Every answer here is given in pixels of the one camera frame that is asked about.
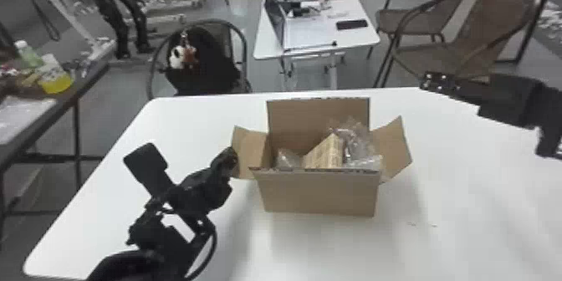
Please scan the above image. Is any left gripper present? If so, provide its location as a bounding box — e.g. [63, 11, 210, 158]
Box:
[168, 146, 240, 219]

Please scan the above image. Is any clear plastic bag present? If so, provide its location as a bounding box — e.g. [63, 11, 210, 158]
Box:
[329, 116, 384, 172]
[274, 147, 305, 171]

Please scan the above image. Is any black backpack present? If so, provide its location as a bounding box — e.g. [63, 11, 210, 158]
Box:
[165, 25, 248, 97]

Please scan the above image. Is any cardboard box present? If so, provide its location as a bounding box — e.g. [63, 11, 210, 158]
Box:
[230, 96, 413, 218]

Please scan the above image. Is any beige packet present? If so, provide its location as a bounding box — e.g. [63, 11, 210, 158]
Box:
[301, 132, 346, 170]

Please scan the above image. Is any panda toy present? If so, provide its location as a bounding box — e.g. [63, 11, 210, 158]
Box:
[167, 31, 199, 71]

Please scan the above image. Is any black chair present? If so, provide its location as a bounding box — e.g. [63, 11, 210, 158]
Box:
[146, 18, 253, 100]

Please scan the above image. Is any grey laptop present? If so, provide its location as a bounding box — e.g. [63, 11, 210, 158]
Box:
[263, 0, 340, 52]

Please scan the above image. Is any white side table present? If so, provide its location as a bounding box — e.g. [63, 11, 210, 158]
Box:
[253, 0, 382, 92]

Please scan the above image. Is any black phone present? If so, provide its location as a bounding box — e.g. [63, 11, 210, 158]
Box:
[335, 18, 370, 32]

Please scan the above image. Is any yellow container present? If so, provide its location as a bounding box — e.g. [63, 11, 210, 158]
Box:
[36, 52, 74, 95]

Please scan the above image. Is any dark side table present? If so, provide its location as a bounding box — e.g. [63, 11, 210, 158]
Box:
[0, 38, 118, 249]

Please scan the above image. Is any green bottle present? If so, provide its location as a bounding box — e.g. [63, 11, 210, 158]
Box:
[13, 38, 44, 70]

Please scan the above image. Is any brown chair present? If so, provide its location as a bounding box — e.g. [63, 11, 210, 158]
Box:
[365, 0, 481, 61]
[372, 0, 539, 89]

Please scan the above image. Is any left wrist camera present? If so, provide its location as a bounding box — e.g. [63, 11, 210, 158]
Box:
[123, 142, 176, 197]

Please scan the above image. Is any black cable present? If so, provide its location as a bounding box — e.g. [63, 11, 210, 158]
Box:
[186, 217, 219, 281]

